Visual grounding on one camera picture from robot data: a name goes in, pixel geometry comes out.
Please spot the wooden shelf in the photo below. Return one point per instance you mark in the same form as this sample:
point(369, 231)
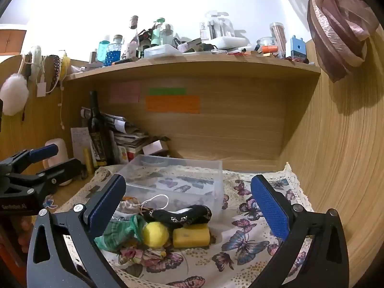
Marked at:
point(192, 64)

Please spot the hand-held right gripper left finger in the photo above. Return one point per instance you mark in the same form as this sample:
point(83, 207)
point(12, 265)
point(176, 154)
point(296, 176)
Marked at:
point(108, 204)

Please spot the yellow sponge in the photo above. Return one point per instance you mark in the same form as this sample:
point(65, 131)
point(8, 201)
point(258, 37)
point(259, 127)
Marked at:
point(192, 237)

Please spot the green pump bottle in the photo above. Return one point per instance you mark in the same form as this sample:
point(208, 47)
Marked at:
point(157, 34)

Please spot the green cloth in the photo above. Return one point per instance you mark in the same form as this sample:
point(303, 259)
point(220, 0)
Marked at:
point(120, 234)

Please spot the pink scarf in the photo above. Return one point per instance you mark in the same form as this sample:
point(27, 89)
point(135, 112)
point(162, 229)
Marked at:
point(336, 24)

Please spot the orange sticky note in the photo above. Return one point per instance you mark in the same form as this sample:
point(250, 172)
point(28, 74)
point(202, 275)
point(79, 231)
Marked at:
point(172, 104)

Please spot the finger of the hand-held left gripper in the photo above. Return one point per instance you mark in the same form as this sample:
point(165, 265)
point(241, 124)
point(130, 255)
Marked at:
point(63, 169)
point(43, 152)

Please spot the blue liquid glass bottle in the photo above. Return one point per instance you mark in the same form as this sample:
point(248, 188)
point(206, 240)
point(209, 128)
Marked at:
point(114, 52)

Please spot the small brown bottle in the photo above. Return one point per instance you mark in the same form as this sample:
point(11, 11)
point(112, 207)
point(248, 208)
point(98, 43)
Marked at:
point(133, 22)

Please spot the floral cloth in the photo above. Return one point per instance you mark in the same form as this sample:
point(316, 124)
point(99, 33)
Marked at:
point(141, 256)

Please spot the small pink bottle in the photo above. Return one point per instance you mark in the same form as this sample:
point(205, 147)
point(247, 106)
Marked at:
point(131, 50)

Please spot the white tray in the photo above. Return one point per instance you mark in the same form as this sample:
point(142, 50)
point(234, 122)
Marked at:
point(229, 42)

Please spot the cream plastic bottle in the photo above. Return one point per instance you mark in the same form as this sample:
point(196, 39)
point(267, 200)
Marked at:
point(57, 150)

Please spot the white plastic box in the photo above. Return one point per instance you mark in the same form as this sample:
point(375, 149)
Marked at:
point(160, 51)

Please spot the green sticky note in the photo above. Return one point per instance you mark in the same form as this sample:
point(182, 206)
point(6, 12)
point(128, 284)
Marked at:
point(168, 91)

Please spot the yellow felt ball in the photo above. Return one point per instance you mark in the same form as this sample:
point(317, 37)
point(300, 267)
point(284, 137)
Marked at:
point(155, 234)

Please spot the black patterned sock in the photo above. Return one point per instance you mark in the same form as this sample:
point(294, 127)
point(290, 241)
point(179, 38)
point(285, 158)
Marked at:
point(192, 211)

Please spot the dark wine bottle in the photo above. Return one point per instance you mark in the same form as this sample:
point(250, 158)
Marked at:
point(97, 132)

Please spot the white fluffy puff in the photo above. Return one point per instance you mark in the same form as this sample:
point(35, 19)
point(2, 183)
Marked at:
point(13, 94)

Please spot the clear blister pack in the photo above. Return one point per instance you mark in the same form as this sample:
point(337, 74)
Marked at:
point(216, 25)

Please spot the butterfly print tablecloth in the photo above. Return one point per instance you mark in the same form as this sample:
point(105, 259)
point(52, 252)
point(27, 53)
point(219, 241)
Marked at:
point(240, 246)

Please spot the clear plastic storage box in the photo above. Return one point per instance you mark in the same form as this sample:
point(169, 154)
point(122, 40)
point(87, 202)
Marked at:
point(180, 168)

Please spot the yellow tube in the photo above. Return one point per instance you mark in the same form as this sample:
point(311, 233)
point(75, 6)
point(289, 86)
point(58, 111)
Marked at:
point(88, 160)

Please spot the short glass jar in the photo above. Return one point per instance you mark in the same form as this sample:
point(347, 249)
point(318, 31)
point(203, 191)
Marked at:
point(266, 41)

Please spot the clear bottle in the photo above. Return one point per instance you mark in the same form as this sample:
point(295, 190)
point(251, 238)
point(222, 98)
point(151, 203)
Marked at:
point(167, 34)

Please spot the red and white books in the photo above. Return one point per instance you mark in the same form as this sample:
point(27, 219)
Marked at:
point(130, 154)

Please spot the white tag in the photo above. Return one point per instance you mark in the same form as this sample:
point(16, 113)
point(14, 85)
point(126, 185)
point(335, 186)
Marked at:
point(41, 89)

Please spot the tall clear jar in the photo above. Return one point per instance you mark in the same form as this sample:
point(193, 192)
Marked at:
point(277, 36)

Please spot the patterned headband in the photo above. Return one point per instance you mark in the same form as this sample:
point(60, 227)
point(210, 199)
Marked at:
point(55, 69)

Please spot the teal bottle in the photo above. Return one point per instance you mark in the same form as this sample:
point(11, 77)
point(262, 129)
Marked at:
point(103, 52)

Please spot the small white box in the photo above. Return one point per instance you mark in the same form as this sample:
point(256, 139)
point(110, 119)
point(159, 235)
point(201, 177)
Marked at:
point(154, 148)

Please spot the yellow hanging cloth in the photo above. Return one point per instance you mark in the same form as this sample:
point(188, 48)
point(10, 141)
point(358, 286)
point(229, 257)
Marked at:
point(65, 66)

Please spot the wooden cabinet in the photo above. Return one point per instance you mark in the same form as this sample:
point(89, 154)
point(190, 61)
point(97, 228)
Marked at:
point(12, 42)

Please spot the blue box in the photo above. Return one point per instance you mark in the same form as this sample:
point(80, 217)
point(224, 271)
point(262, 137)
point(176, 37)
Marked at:
point(297, 47)

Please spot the white paper card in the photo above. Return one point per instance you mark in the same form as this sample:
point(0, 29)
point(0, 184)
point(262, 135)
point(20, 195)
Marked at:
point(79, 139)

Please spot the orange thread spool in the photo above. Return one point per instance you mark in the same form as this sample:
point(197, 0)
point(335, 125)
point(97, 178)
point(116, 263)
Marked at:
point(270, 49)

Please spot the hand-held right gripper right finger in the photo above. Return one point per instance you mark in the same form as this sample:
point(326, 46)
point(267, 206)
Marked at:
point(270, 207)

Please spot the stack of magazines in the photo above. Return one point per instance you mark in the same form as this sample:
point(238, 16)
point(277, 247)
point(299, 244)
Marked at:
point(126, 132)

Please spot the white plush hanging toy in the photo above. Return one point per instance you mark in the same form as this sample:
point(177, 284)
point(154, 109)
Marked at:
point(36, 60)

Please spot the pink sticky note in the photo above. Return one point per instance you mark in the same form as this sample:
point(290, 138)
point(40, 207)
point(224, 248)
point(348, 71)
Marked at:
point(125, 92)

